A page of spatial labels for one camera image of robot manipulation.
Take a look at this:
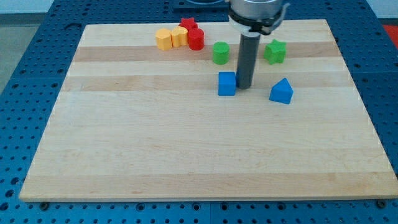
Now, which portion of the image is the yellow heart block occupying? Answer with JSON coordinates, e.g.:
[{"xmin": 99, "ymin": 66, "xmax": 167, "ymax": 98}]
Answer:
[{"xmin": 171, "ymin": 26, "xmax": 188, "ymax": 47}]

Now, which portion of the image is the green cylinder block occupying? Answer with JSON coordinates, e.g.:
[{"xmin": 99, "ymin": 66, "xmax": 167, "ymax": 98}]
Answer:
[{"xmin": 213, "ymin": 42, "xmax": 230, "ymax": 65}]

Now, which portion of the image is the red star block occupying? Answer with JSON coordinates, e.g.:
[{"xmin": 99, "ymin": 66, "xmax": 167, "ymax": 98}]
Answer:
[{"xmin": 179, "ymin": 17, "xmax": 198, "ymax": 31}]

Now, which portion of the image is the blue triangle block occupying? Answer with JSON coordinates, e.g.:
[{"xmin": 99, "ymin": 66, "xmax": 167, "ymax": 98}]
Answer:
[{"xmin": 269, "ymin": 78, "xmax": 294, "ymax": 105}]

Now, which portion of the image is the blue cube block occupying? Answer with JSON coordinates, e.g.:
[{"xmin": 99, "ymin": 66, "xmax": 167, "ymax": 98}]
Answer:
[{"xmin": 218, "ymin": 72, "xmax": 236, "ymax": 96}]

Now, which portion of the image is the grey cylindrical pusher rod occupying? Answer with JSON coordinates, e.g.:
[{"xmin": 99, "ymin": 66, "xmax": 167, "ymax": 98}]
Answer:
[{"xmin": 236, "ymin": 34, "xmax": 260, "ymax": 90}]

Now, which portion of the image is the wooden board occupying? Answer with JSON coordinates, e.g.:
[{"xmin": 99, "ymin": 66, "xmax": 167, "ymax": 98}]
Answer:
[{"xmin": 19, "ymin": 19, "xmax": 397, "ymax": 202}]

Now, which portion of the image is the yellow hexagon block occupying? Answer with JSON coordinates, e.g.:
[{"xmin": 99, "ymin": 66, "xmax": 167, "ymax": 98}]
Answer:
[{"xmin": 155, "ymin": 28, "xmax": 173, "ymax": 50}]

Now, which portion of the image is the red cylinder block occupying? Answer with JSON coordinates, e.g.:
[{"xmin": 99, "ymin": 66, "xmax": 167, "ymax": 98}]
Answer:
[{"xmin": 188, "ymin": 28, "xmax": 205, "ymax": 50}]

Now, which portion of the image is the dark blue mount plate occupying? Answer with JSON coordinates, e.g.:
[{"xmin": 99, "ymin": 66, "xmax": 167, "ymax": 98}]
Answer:
[{"xmin": 171, "ymin": 0, "xmax": 229, "ymax": 12}]

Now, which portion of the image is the green star block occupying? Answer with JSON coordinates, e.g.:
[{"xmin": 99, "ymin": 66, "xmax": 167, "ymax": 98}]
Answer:
[{"xmin": 264, "ymin": 39, "xmax": 287, "ymax": 65}]

